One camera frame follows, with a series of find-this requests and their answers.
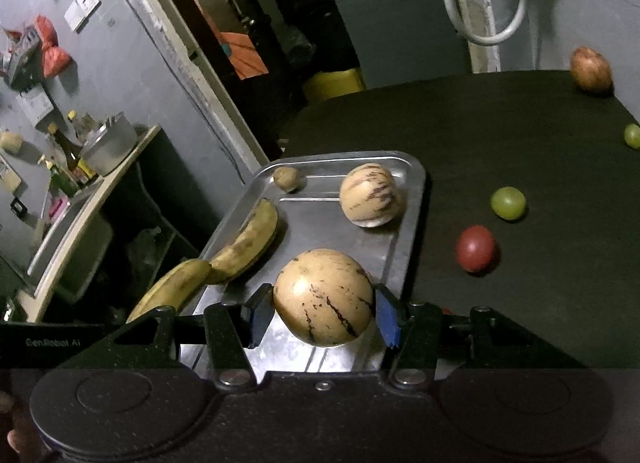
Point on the green glass bottle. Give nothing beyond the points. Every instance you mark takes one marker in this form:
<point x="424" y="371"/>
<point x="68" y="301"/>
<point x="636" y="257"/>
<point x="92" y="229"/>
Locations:
<point x="60" y="180"/>

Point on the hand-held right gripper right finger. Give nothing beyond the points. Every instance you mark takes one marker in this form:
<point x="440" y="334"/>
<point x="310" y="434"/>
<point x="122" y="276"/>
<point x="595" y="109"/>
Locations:
<point x="387" y="315"/>

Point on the grey cabinet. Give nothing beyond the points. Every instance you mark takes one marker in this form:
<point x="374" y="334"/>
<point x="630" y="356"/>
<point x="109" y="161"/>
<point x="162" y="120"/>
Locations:
<point x="400" y="28"/>

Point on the yellow jerrycan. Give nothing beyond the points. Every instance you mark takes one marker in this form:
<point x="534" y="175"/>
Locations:
<point x="335" y="84"/>

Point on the red mesh bag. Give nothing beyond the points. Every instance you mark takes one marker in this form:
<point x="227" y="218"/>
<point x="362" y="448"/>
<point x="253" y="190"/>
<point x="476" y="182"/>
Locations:
<point x="55" y="60"/>

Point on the white paper sheet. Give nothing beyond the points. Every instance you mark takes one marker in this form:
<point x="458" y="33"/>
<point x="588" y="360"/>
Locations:
<point x="35" y="103"/>

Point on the metal tray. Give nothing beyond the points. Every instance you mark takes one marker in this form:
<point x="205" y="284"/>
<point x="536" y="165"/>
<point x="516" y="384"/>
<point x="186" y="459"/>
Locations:
<point x="320" y="223"/>

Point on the small red round fruit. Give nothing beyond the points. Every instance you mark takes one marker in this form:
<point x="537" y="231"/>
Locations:
<point x="476" y="249"/>

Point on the small brown round fruit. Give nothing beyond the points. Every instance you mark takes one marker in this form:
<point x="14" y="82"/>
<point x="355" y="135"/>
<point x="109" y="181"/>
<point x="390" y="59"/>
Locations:
<point x="286" y="179"/>

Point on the orange striped board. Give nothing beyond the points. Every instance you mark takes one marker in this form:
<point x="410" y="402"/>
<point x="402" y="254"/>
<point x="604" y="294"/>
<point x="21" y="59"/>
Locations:
<point x="245" y="55"/>

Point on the metal cooking pot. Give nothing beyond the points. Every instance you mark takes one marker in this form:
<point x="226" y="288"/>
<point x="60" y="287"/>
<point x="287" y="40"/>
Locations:
<point x="110" y="148"/>

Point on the clear bottle yellow cap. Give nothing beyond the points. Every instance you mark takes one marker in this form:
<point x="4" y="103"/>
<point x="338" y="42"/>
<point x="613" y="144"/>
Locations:
<point x="82" y="125"/>

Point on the red apple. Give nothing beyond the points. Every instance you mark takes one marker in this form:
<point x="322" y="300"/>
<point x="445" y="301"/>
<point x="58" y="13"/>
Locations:
<point x="591" y="69"/>

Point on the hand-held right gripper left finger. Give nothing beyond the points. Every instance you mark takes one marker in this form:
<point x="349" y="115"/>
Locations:
<point x="261" y="315"/>

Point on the white wall switch plate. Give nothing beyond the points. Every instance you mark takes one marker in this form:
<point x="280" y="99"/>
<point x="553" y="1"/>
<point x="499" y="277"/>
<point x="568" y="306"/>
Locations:
<point x="73" y="17"/>
<point x="88" y="0"/>

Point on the green grape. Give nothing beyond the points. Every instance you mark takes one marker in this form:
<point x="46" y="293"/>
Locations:
<point x="507" y="203"/>
<point x="632" y="136"/>

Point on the brown spotted banana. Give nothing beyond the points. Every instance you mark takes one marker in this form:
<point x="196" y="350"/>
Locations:
<point x="247" y="243"/>

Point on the steel sink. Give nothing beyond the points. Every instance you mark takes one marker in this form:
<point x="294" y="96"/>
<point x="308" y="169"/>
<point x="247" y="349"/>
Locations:
<point x="65" y="228"/>

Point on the long yellow-green banana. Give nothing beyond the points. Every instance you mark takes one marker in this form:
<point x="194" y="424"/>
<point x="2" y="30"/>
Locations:
<point x="170" y="288"/>

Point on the brown sauce bottle yellow label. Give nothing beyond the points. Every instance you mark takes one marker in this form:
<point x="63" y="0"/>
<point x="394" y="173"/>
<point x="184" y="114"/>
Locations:
<point x="67" y="158"/>

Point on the striped pepino melon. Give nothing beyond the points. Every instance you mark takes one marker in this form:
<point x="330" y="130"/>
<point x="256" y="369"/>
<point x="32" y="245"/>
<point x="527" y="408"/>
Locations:
<point x="322" y="293"/>
<point x="370" y="195"/>

